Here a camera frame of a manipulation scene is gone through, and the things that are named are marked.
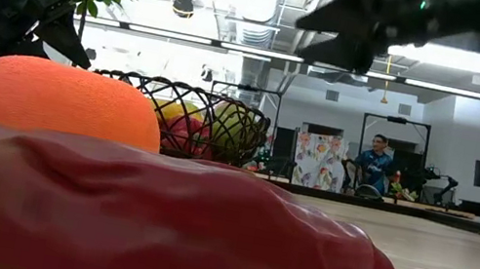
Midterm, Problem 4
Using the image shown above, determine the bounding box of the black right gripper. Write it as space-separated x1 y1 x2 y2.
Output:
289 0 480 97

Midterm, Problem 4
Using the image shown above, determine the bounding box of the orange fruit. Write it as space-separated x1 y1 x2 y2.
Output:
0 50 173 156

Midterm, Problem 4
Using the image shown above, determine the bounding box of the green pear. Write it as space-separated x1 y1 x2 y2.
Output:
204 98 259 167

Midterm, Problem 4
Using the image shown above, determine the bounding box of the yellow lemon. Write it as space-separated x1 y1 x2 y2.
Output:
156 96 207 128

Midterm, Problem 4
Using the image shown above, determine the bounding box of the red bell pepper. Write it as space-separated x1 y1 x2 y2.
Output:
0 115 425 269

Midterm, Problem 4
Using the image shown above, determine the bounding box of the ceiling light strip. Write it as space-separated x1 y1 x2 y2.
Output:
128 23 214 47
404 78 480 99
219 41 304 64

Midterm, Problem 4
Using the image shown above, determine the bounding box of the floral patterned cloth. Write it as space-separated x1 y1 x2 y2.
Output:
289 129 352 194

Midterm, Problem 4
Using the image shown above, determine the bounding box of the person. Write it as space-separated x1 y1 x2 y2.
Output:
348 129 403 198

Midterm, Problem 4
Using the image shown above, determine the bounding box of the black ceiling spotlight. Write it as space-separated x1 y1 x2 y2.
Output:
170 0 197 21

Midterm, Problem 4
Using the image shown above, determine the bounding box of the yellow hanging cord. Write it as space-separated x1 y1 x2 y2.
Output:
379 54 396 105

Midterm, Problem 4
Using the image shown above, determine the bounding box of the silver ventilation duct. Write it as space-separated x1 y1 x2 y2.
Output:
221 0 290 52

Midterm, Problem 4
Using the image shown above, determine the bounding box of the black metal gantry frame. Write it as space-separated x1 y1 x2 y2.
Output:
198 78 284 171
351 110 434 197

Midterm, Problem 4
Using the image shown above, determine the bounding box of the dark brown wire basket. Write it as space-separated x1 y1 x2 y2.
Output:
82 64 276 173

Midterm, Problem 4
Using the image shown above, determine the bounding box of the black arched bracket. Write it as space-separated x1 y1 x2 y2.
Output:
354 182 385 202

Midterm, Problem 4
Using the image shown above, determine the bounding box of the black aluminium table frame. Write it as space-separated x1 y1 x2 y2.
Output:
249 171 480 235

